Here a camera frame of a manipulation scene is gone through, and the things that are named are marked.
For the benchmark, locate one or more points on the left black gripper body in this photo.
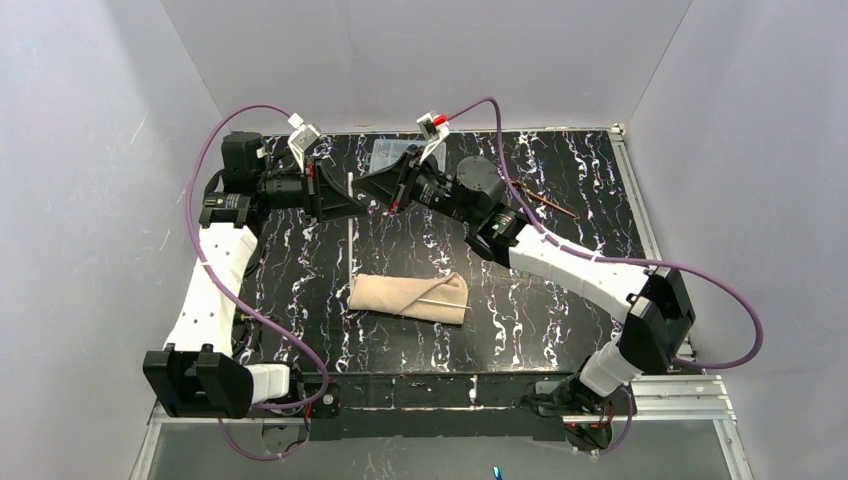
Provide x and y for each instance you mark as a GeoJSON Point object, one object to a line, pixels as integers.
{"type": "Point", "coordinates": [312, 192]}

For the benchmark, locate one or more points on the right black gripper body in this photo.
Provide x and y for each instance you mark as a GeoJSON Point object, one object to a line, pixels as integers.
{"type": "Point", "coordinates": [404, 186]}

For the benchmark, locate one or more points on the beige cloth napkin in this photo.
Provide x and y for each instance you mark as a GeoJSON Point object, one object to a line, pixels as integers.
{"type": "Point", "coordinates": [397, 296]}

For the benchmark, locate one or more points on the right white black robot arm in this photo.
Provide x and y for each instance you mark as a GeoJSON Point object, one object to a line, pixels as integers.
{"type": "Point", "coordinates": [651, 303]}

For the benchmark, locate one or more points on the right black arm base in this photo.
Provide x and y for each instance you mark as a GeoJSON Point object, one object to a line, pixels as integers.
{"type": "Point", "coordinates": [548, 398]}

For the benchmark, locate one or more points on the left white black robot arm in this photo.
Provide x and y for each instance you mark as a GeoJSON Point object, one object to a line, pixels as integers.
{"type": "Point", "coordinates": [196, 373]}

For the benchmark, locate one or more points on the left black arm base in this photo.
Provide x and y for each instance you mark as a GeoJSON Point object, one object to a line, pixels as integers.
{"type": "Point", "coordinates": [326, 407]}

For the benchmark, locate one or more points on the clear plastic screw box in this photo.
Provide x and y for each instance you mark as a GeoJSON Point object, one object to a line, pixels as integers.
{"type": "Point", "coordinates": [387, 151]}

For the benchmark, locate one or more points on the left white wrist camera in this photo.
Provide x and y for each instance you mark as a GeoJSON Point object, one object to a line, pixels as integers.
{"type": "Point", "coordinates": [303, 137]}

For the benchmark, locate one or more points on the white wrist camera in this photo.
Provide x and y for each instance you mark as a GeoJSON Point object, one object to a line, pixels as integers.
{"type": "Point", "coordinates": [435, 129]}
{"type": "Point", "coordinates": [303, 137]}

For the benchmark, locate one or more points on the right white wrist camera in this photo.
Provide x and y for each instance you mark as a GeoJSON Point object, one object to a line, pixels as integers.
{"type": "Point", "coordinates": [435, 129]}

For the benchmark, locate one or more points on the aluminium frame rail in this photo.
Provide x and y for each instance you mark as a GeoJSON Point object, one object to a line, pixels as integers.
{"type": "Point", "coordinates": [675, 397]}

